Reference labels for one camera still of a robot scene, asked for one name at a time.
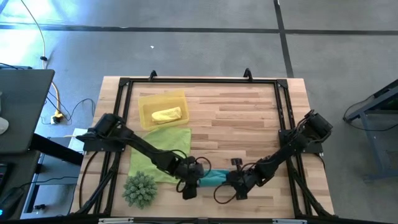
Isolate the yellow black power plug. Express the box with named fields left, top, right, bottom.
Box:
left=51, top=111, right=65, bottom=124

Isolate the black floor cable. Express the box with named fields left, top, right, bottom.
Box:
left=46, top=98, right=96, bottom=125

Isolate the grey lower shelf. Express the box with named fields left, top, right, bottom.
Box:
left=20, top=154, right=82, bottom=218

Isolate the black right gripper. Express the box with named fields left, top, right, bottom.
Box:
left=226, top=157, right=261, bottom=200

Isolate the green artificial plant ball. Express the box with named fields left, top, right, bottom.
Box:
left=122, top=170, right=159, bottom=210

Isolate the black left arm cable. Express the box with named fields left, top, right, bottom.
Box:
left=175, top=155, right=212, bottom=194

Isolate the black desk support beam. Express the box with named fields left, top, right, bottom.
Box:
left=29, top=133, right=85, bottom=166

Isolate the silver metal bracket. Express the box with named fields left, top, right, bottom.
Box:
left=98, top=217, right=134, bottom=224
left=272, top=218, right=307, bottom=224

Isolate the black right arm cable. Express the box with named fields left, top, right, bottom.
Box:
left=213, top=182, right=240, bottom=205

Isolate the yellow translucent plastic basket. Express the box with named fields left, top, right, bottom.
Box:
left=137, top=89, right=190, bottom=131

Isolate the yellow microfiber towel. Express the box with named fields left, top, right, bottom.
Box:
left=151, top=106, right=183, bottom=124

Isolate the yellow floor cable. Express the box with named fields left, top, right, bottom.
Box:
left=20, top=0, right=63, bottom=121

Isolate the teal microfiber towel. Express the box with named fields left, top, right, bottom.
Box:
left=198, top=169, right=233, bottom=189

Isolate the blue grey metal cart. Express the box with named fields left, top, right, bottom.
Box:
left=343, top=79, right=398, bottom=181

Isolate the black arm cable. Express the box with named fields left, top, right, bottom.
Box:
left=175, top=155, right=212, bottom=194
left=213, top=182, right=240, bottom=205

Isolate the dark grey desk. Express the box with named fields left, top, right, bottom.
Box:
left=0, top=68, right=56, bottom=155

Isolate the green microfiber towel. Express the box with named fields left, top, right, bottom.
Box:
left=128, top=126, right=192, bottom=184

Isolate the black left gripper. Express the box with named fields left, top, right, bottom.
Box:
left=174, top=155, right=206, bottom=200

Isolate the black aluminium table frame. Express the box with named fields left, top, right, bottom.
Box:
left=70, top=68, right=335, bottom=220

